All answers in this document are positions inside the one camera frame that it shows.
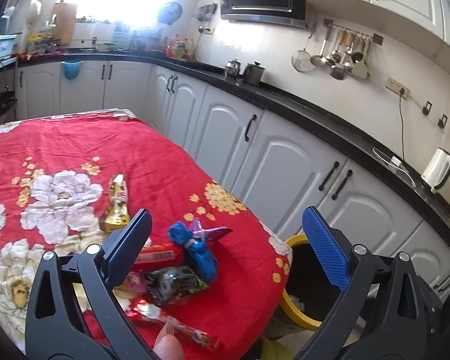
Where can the yellow rimmed trash bin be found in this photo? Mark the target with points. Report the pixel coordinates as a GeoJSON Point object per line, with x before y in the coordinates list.
{"type": "Point", "coordinates": [308, 295]}

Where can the red snack tube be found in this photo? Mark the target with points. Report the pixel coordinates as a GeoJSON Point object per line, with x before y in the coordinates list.
{"type": "Point", "coordinates": [158, 256]}

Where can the steel teapot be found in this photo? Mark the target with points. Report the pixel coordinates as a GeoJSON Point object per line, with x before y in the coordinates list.
{"type": "Point", "coordinates": [232, 69]}

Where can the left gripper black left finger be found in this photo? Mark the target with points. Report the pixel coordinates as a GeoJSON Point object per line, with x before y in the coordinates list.
{"type": "Point", "coordinates": [55, 326]}

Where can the purple snack wrapper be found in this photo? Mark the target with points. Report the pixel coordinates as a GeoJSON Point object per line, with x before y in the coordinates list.
{"type": "Point", "coordinates": [207, 234]}

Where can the dark green snack packet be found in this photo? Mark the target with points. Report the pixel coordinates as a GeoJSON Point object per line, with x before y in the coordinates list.
{"type": "Point", "coordinates": [170, 284]}

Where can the oil bottles group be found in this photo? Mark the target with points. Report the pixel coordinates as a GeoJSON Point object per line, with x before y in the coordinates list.
{"type": "Point", "coordinates": [180, 48]}

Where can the white lower cabinets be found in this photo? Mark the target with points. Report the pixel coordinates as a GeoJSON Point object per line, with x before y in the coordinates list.
{"type": "Point", "coordinates": [275, 166]}

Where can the red floral tablecloth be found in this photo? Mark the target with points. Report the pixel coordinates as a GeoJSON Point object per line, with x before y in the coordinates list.
{"type": "Point", "coordinates": [54, 189]}

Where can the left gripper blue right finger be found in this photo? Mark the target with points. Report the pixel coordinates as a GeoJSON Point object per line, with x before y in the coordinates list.
{"type": "Point", "coordinates": [385, 310]}

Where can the red white candy wrapper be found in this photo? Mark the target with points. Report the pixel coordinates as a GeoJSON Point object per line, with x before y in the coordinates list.
{"type": "Point", "coordinates": [145, 312]}

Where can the black kitchen countertop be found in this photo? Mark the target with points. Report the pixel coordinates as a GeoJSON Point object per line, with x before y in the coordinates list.
{"type": "Point", "coordinates": [326, 126]}

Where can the wall power socket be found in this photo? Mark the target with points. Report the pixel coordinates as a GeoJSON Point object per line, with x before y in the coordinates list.
{"type": "Point", "coordinates": [396, 87]}

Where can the wooden cutting board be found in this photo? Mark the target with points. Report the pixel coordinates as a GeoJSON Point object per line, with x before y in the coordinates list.
{"type": "Point", "coordinates": [64, 18]}

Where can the hanging green spatula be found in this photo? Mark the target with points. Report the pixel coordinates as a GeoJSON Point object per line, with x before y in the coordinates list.
{"type": "Point", "coordinates": [360, 67]}

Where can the white electric kettle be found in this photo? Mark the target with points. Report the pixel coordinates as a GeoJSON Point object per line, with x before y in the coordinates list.
{"type": "Point", "coordinates": [437, 172]}

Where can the hanging wire strainer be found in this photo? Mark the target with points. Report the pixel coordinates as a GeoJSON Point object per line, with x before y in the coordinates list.
{"type": "Point", "coordinates": [301, 59]}

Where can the hanging metal ladle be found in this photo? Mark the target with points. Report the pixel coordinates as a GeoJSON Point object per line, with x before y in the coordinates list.
{"type": "Point", "coordinates": [319, 59]}

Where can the dark green pot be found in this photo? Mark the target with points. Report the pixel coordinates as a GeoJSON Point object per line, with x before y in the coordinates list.
{"type": "Point", "coordinates": [253, 73]}

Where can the blue hanging bag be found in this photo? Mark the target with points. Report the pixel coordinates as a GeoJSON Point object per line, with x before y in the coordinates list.
{"type": "Point", "coordinates": [71, 70]}

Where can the yellow gold snack wrapper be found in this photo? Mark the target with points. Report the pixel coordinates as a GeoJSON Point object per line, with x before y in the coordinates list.
{"type": "Point", "coordinates": [116, 215]}

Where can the blue wall fan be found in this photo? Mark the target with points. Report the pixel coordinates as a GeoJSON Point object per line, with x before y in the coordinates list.
{"type": "Point", "coordinates": [169, 13]}

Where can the green trousers leg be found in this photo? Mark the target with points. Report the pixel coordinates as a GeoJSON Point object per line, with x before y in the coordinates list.
{"type": "Point", "coordinates": [273, 350]}

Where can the person's left hand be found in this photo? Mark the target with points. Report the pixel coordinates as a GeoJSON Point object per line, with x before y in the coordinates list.
{"type": "Point", "coordinates": [167, 346]}

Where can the blue knotted plastic bag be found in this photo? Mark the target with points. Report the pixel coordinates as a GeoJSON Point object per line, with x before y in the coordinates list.
{"type": "Point", "coordinates": [196, 251]}

